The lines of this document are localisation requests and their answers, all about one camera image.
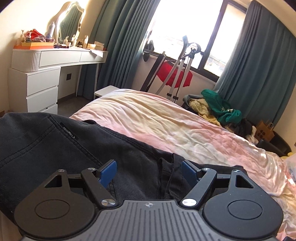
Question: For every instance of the brown paper bag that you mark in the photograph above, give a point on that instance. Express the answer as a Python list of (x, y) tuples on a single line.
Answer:
[(264, 131)]

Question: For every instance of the yellow knitted garment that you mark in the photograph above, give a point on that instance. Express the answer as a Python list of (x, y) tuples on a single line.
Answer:
[(201, 107)]

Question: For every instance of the pink bed sheet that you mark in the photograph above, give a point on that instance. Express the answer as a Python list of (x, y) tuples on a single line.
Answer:
[(165, 125)]

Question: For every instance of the teal curtain left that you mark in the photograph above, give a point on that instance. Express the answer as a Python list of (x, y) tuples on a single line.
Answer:
[(121, 26)]

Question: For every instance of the white dressing table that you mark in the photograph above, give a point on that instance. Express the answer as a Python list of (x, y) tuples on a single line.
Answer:
[(34, 75)]

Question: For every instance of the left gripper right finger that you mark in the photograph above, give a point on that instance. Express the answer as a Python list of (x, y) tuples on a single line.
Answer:
[(191, 173)]

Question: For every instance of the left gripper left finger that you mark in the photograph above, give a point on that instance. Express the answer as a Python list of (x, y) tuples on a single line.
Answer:
[(106, 173)]

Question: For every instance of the red cloth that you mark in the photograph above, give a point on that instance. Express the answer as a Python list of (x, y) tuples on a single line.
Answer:
[(165, 69)]

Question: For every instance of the teal curtain right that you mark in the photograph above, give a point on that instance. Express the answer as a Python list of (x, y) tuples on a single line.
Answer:
[(259, 77)]

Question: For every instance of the white stool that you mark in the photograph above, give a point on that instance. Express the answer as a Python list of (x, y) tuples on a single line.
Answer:
[(104, 91)]

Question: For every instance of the vanity mirror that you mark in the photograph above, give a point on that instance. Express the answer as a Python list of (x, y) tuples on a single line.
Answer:
[(68, 22)]

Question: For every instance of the teal curtain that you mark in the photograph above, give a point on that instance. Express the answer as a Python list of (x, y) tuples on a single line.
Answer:
[(121, 26), (259, 77)]

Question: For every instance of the black garment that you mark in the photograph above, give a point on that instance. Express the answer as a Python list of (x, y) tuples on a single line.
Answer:
[(35, 145)]

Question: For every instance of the white spray bottle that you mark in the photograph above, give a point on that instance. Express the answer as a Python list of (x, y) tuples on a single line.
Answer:
[(50, 30)]

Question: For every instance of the green garment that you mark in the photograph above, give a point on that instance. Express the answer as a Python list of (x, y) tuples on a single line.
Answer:
[(221, 109)]

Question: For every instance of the orange box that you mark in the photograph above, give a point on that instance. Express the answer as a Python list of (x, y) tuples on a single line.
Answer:
[(34, 45)]

